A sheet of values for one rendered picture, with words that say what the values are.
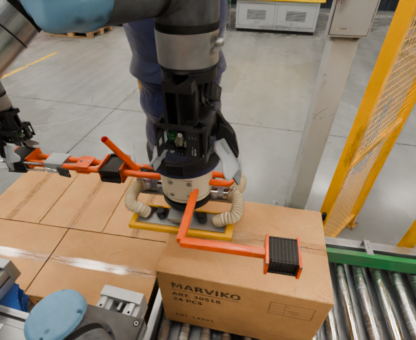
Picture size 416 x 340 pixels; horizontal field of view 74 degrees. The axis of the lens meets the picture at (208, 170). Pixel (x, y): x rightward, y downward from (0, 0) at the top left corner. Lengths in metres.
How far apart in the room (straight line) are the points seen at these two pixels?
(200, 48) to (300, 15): 7.79
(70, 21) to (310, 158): 1.89
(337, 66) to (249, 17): 6.51
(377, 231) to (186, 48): 2.51
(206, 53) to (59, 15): 0.15
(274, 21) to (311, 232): 7.26
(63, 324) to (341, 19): 1.59
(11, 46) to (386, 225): 2.72
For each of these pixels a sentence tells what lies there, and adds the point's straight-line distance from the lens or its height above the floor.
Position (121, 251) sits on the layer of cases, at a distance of 1.64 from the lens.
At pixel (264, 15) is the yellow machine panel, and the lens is 8.13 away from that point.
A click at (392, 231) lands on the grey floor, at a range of 2.78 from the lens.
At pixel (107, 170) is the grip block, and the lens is 0.96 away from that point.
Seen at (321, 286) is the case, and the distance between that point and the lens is 1.07.
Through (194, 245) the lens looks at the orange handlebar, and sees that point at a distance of 0.73.
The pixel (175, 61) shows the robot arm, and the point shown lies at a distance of 0.34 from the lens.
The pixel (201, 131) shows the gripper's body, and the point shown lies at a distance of 0.35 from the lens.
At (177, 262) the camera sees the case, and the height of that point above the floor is 0.95.
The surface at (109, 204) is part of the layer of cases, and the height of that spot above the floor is 0.54.
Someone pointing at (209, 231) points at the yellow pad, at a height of 1.13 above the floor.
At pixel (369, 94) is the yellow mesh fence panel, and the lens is 1.26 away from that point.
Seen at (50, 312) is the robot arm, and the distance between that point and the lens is 0.70.
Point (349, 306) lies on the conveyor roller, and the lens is 1.56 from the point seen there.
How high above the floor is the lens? 1.84
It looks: 39 degrees down
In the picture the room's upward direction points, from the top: straight up
